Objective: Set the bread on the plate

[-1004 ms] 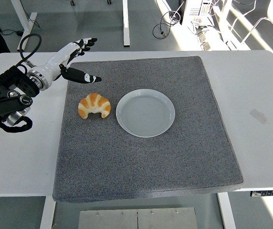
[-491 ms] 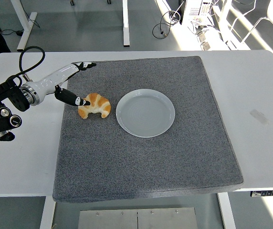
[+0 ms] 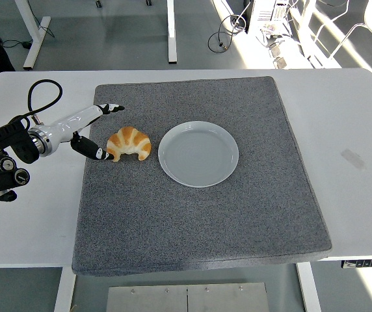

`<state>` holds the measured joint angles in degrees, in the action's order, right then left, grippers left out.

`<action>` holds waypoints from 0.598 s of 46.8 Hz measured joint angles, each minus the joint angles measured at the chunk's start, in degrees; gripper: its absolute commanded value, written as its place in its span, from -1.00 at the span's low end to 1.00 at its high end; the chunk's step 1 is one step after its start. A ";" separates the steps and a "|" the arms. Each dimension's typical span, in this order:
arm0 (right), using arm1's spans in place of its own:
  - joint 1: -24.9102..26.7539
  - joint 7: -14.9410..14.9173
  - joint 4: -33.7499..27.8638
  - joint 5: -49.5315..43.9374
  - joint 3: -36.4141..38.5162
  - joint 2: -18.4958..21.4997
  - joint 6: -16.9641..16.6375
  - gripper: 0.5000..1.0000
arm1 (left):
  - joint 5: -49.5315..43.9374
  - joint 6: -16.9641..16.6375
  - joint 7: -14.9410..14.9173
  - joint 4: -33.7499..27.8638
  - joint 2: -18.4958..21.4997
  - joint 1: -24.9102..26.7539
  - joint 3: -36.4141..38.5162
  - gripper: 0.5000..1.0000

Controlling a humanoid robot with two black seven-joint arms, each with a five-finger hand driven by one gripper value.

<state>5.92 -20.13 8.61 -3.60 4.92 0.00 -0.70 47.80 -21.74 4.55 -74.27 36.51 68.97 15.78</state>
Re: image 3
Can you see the white desk leg with foot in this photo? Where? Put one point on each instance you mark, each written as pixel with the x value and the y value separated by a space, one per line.
pixel 36 35
pixel 171 32

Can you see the golden croissant bread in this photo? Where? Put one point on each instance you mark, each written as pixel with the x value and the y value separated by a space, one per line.
pixel 127 136

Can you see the grey speckled fabric mat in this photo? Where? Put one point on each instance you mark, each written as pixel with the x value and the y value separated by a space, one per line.
pixel 189 221

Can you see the grey metal plate with screws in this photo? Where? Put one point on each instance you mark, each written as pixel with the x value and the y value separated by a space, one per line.
pixel 147 299
pixel 228 297

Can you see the table height control panel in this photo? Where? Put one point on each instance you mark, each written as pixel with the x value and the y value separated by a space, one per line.
pixel 366 263

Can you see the pale grey round plate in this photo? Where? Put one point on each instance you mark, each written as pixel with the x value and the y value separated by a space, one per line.
pixel 199 156

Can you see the white table leg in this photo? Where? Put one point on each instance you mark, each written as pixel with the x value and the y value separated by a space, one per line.
pixel 309 286
pixel 64 289

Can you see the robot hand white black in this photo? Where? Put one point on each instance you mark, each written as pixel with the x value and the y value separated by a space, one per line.
pixel 72 122

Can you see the computer tower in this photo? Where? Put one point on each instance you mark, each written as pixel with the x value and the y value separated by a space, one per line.
pixel 265 14

